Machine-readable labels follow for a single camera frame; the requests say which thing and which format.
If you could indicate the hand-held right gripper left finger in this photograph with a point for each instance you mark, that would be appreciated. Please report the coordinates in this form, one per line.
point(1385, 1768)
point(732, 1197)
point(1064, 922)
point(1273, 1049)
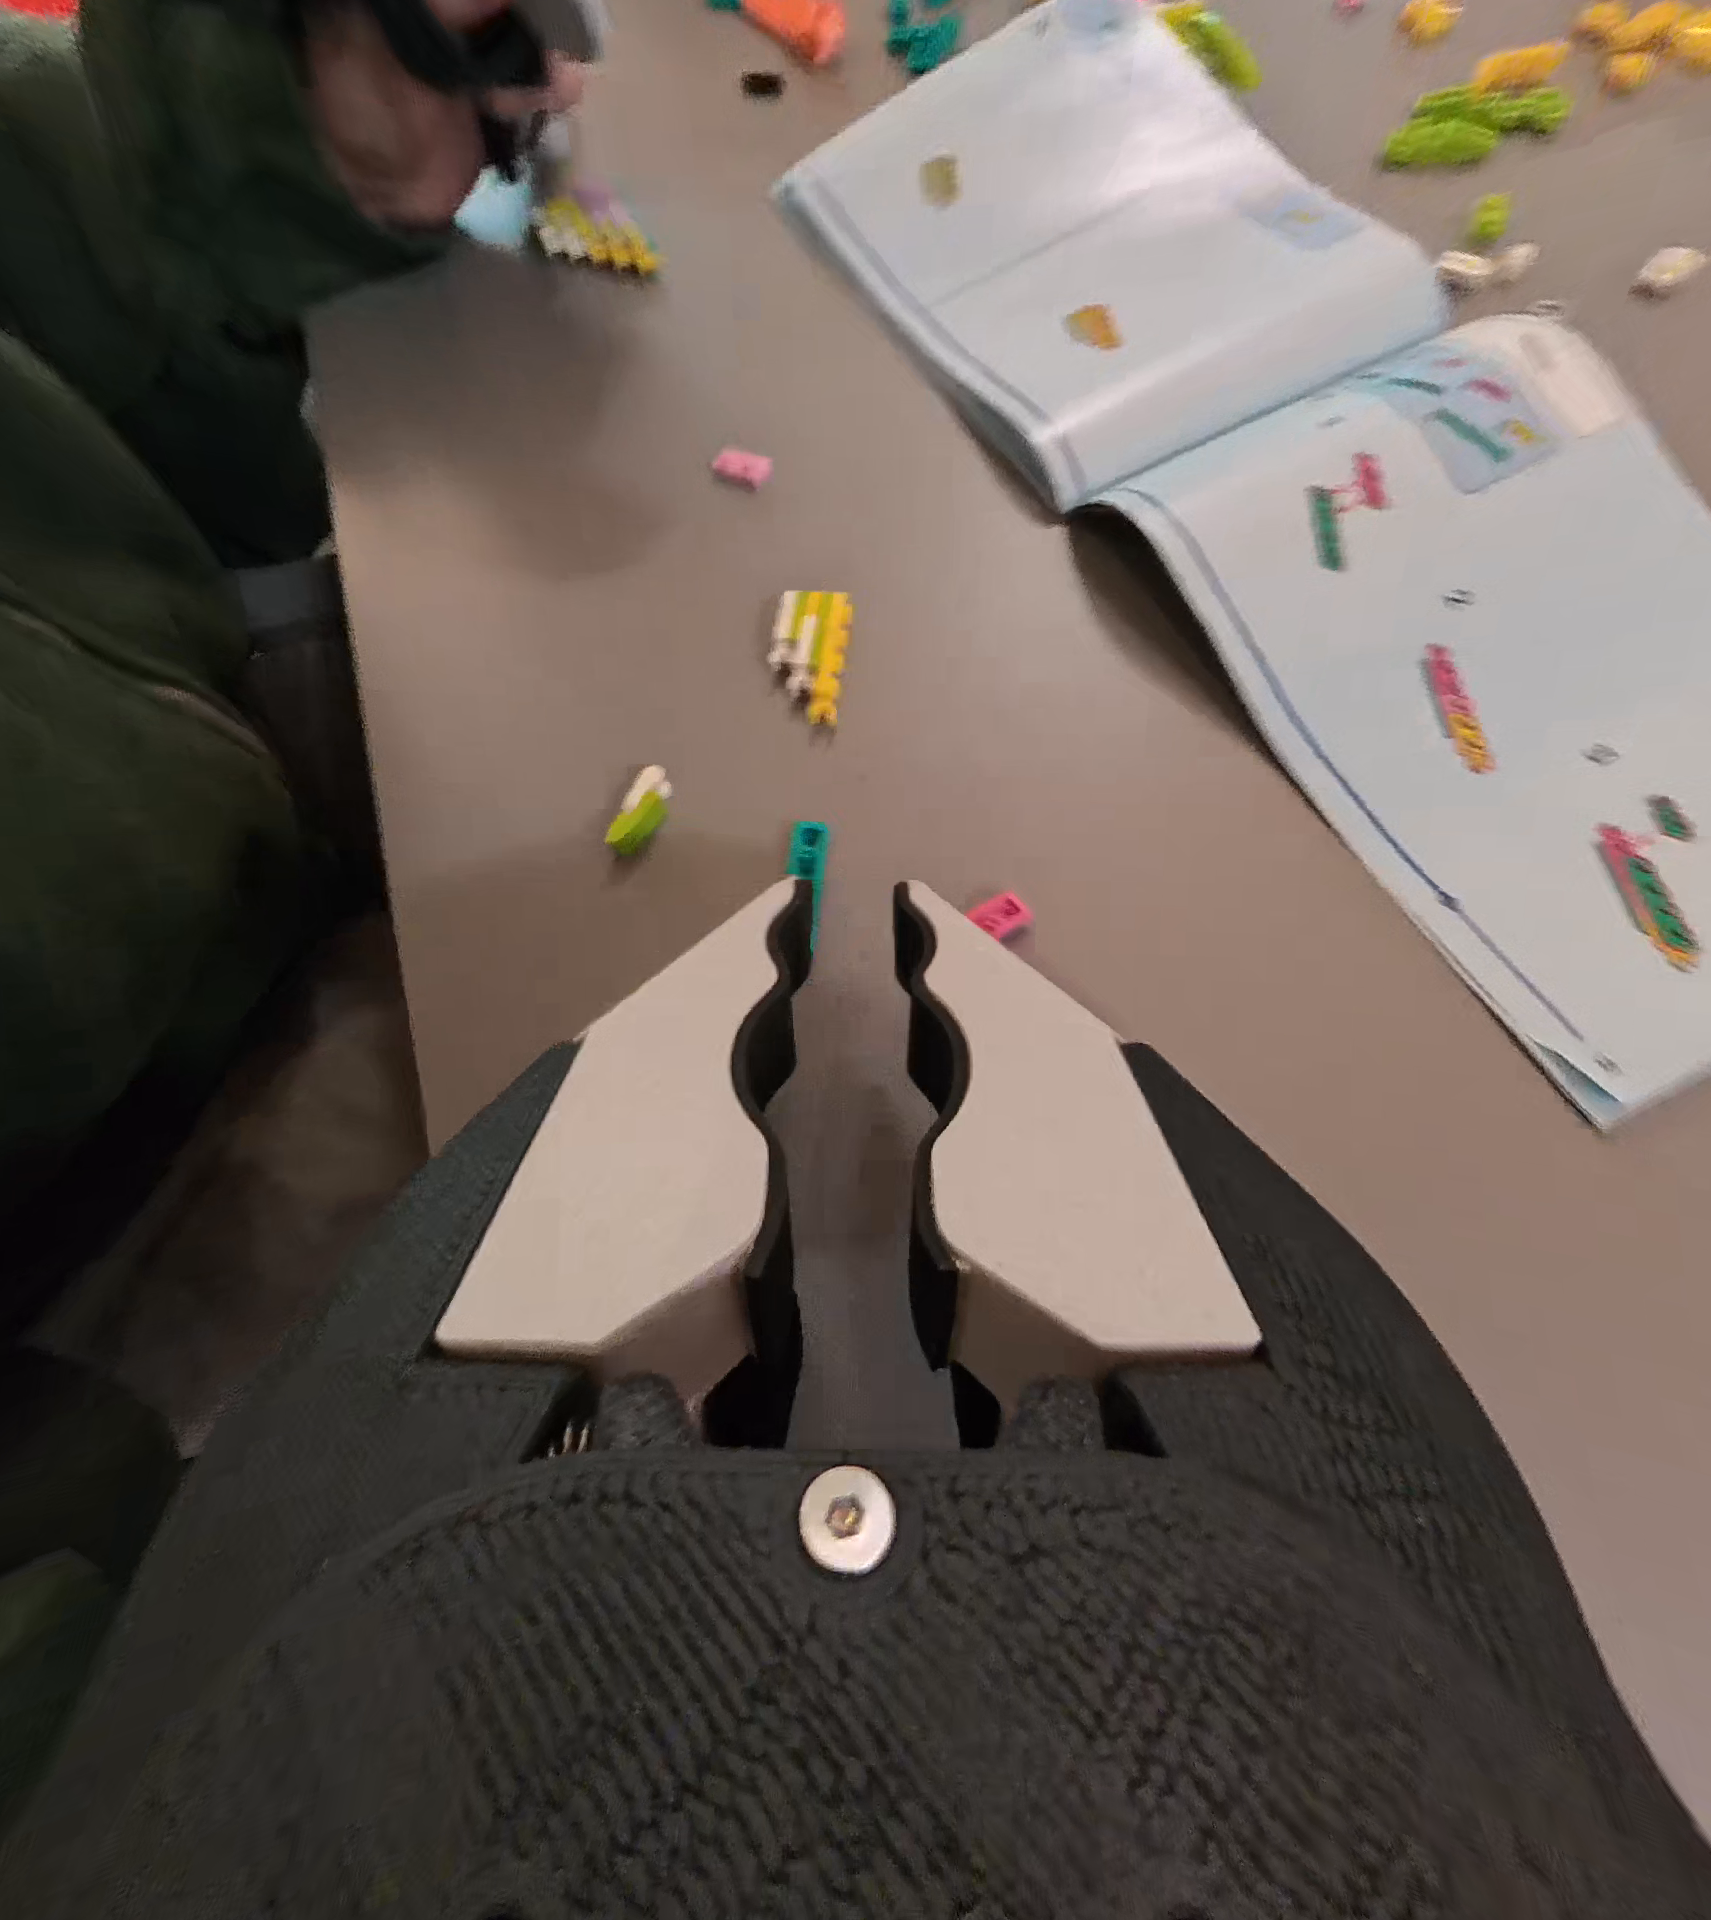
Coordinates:
point(631, 1186)

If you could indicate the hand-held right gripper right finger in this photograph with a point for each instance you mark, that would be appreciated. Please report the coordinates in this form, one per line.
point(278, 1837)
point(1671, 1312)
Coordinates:
point(1082, 1201)

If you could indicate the light blue lego piece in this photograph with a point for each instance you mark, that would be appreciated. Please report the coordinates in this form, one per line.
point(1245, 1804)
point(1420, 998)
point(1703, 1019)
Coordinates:
point(495, 210)

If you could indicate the yellow and pink lego assembly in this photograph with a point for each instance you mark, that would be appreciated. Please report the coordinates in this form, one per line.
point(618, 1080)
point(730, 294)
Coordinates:
point(599, 238)

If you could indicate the teal lego brick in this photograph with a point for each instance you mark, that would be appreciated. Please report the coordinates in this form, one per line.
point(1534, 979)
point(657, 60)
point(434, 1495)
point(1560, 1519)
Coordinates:
point(807, 855)

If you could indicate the person's left forearm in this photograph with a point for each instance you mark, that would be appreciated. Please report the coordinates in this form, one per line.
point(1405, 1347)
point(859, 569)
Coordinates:
point(120, 226)

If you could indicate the pink lego brick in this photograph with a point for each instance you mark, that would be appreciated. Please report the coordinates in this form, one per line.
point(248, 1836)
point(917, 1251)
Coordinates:
point(999, 915)
point(743, 469)

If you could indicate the orange lego piece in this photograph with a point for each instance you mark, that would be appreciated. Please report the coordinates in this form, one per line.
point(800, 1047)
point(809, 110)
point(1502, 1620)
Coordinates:
point(803, 26)

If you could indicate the green and white lego assembly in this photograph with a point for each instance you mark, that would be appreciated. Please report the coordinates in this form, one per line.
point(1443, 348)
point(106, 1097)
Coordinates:
point(636, 813)

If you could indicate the teal lego pieces cluster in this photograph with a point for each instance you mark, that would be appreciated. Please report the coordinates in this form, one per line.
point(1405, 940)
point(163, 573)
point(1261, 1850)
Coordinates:
point(924, 35)

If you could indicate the yellow and white lego assembly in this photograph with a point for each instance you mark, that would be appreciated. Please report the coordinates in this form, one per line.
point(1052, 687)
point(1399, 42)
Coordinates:
point(811, 655)

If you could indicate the lime green lego plate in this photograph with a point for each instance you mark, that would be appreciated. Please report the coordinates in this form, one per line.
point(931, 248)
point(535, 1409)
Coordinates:
point(1217, 45)

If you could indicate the lego instruction booklet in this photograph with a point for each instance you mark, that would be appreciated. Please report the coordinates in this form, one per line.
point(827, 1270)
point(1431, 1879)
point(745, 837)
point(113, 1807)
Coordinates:
point(1245, 377)

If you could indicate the lime green lego pieces cluster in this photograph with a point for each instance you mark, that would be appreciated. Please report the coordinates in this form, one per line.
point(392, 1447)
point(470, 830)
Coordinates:
point(1471, 130)

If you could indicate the small green lego brick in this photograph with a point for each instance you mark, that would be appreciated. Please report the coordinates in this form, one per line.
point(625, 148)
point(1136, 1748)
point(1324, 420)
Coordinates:
point(1491, 219)

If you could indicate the white lego piece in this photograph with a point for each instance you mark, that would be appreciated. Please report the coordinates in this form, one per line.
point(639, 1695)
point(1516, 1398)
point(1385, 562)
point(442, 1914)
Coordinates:
point(1671, 270)
point(1485, 269)

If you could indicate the pile of yellow lego pieces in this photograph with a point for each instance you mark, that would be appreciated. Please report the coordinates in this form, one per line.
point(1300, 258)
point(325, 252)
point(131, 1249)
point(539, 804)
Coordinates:
point(1682, 35)

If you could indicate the person's left hand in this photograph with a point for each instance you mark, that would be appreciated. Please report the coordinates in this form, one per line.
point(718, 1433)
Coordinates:
point(389, 135)

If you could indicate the person's green jacket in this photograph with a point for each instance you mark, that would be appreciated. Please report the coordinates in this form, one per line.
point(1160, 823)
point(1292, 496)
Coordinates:
point(60, 840)

